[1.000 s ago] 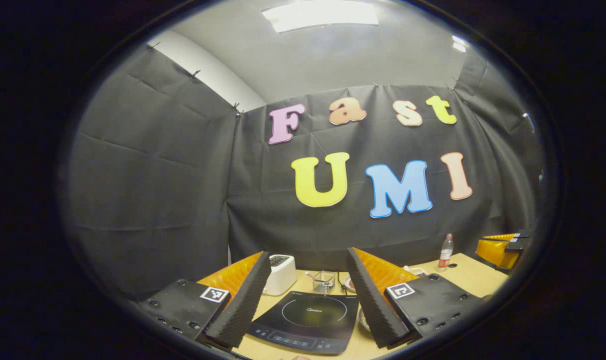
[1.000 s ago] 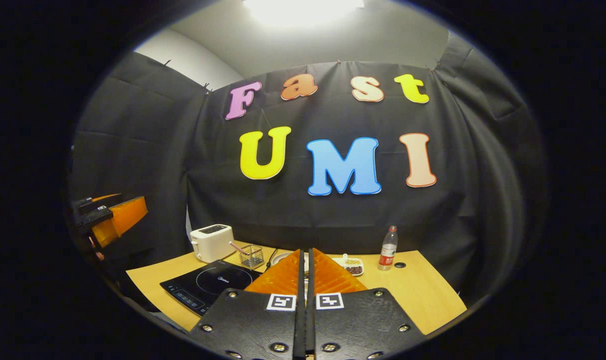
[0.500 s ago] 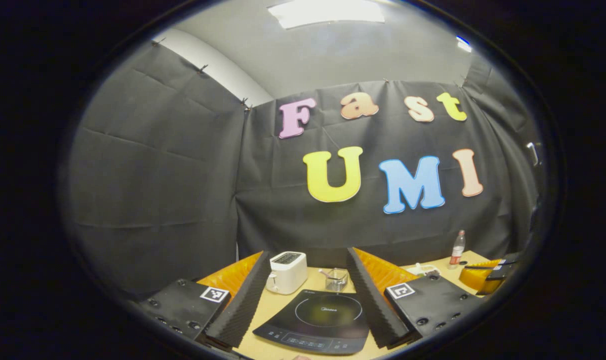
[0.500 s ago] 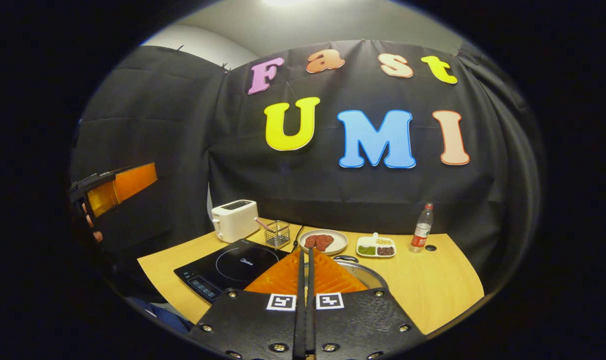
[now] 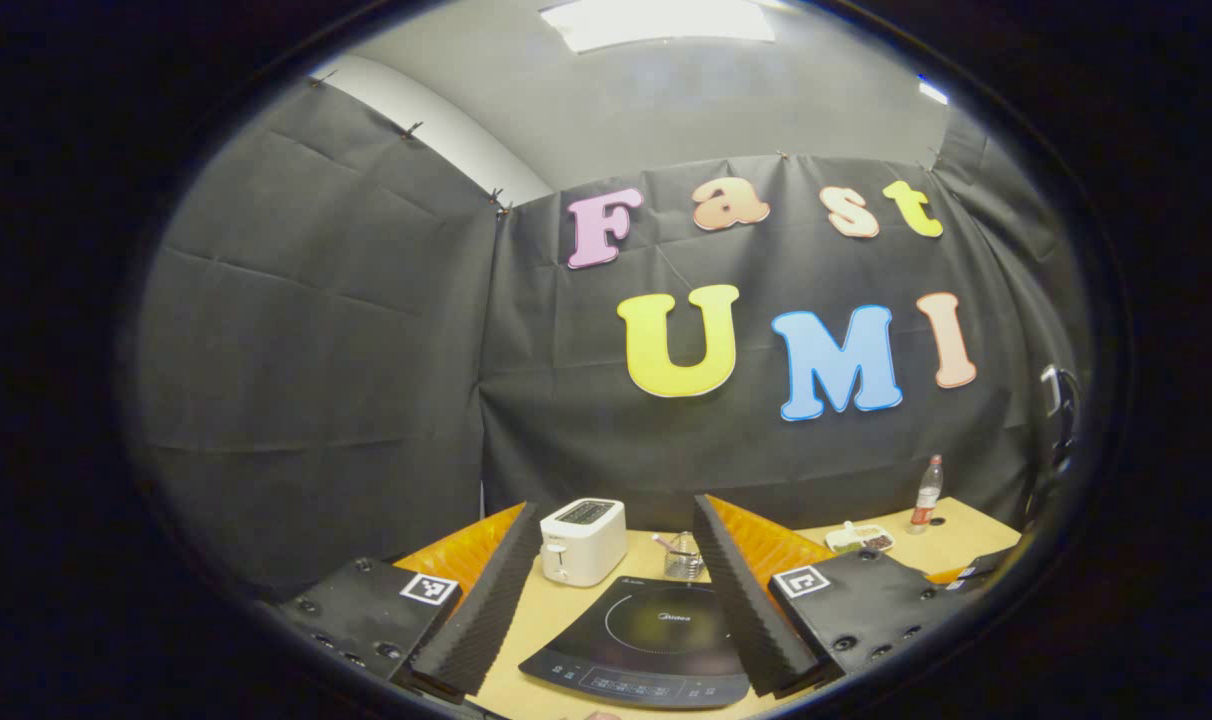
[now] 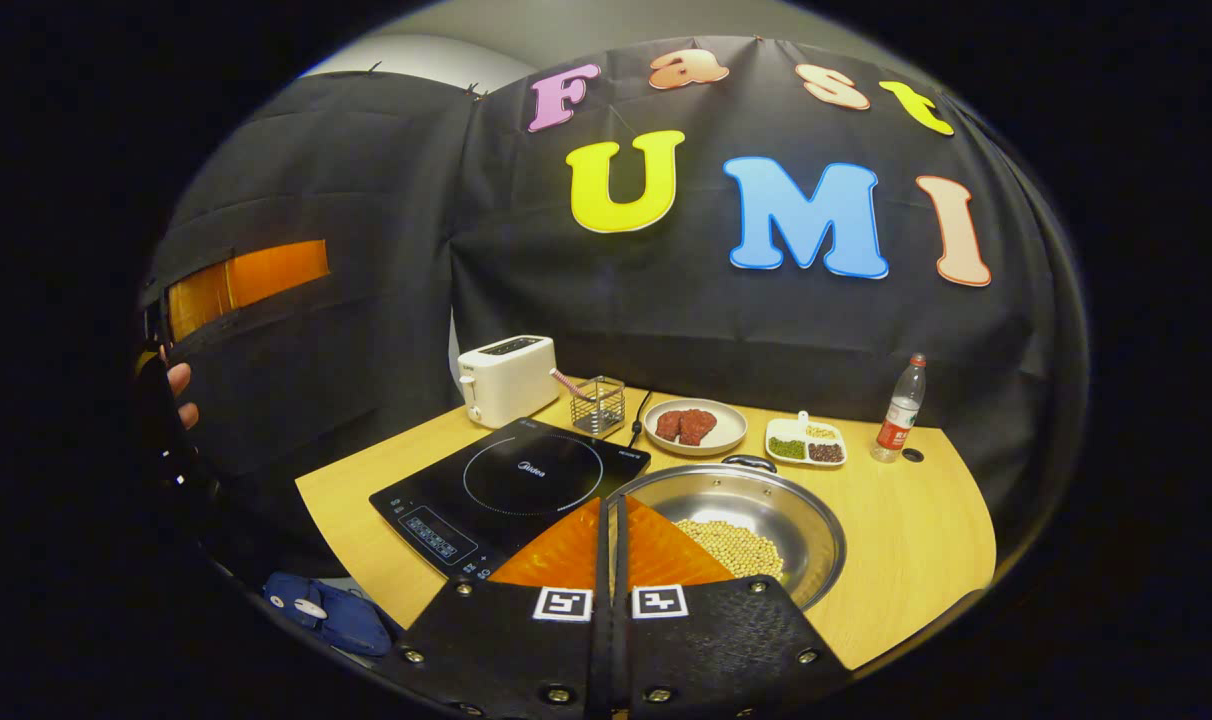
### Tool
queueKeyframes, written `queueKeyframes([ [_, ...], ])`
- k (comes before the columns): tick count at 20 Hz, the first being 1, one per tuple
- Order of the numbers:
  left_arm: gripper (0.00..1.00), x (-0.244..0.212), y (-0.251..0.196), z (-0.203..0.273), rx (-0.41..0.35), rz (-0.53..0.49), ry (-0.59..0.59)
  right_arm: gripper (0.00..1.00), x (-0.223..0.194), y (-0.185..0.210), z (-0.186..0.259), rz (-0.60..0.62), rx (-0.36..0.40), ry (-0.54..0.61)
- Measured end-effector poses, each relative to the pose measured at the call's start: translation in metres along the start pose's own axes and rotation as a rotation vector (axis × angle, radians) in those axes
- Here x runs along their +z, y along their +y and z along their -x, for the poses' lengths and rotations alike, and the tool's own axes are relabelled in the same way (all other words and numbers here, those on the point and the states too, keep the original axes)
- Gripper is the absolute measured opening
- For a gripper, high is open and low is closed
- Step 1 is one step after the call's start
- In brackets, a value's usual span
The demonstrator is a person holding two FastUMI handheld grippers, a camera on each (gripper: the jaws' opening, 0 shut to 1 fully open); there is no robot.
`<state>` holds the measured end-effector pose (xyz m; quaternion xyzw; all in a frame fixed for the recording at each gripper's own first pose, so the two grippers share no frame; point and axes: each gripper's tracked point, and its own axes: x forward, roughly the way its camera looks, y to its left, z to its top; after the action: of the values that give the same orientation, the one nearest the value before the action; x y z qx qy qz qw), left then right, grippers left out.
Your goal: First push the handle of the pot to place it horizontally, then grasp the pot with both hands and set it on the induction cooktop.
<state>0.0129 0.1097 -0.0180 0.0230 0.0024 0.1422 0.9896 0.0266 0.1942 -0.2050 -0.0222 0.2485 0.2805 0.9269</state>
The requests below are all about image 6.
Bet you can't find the clear plastic water bottle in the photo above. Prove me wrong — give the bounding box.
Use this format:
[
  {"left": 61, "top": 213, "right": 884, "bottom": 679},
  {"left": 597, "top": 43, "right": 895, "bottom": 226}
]
[{"left": 871, "top": 353, "right": 928, "bottom": 463}]

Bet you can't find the stainless steel pot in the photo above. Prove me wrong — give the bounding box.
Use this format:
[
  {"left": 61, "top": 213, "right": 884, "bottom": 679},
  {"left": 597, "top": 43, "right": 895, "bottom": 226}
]
[{"left": 606, "top": 455, "right": 847, "bottom": 613}]

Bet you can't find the black induction cooktop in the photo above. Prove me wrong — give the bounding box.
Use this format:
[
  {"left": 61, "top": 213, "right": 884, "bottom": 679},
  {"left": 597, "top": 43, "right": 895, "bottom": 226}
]
[{"left": 369, "top": 417, "right": 652, "bottom": 581}]

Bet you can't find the white round plate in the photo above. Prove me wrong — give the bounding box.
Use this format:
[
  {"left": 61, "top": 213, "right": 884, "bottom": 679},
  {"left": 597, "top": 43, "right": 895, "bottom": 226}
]
[{"left": 643, "top": 398, "right": 749, "bottom": 457}]

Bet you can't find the white toaster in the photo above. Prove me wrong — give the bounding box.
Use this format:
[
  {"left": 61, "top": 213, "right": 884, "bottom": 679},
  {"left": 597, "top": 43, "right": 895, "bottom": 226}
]
[{"left": 456, "top": 335, "right": 562, "bottom": 429}]

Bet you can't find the pile of soybeans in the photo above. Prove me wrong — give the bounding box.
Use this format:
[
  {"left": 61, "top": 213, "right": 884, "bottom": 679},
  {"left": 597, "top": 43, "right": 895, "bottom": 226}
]
[{"left": 674, "top": 518, "right": 785, "bottom": 581}]

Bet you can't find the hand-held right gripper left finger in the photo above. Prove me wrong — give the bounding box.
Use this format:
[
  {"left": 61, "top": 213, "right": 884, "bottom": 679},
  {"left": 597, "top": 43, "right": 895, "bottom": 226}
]
[{"left": 391, "top": 497, "right": 607, "bottom": 720}]

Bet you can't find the white divided dish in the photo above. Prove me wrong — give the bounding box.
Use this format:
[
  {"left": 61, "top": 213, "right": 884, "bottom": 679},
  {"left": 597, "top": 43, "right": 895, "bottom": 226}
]
[{"left": 765, "top": 411, "right": 848, "bottom": 468}]

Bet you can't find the wire mesh basket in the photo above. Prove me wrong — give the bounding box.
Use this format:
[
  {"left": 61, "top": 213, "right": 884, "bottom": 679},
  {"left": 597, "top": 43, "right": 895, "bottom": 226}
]
[{"left": 569, "top": 376, "right": 627, "bottom": 438}]

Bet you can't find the blue shoe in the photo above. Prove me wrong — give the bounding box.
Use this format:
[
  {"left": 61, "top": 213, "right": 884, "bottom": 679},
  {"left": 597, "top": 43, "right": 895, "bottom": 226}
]
[{"left": 263, "top": 572, "right": 395, "bottom": 657}]

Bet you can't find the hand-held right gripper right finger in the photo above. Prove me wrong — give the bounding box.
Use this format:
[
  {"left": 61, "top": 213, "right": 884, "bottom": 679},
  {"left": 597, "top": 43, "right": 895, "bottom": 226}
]
[{"left": 606, "top": 495, "right": 852, "bottom": 720}]

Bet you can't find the black backdrop cloth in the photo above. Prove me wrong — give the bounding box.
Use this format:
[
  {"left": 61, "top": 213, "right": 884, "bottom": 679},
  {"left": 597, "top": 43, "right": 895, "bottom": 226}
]
[{"left": 141, "top": 35, "right": 1087, "bottom": 561}]

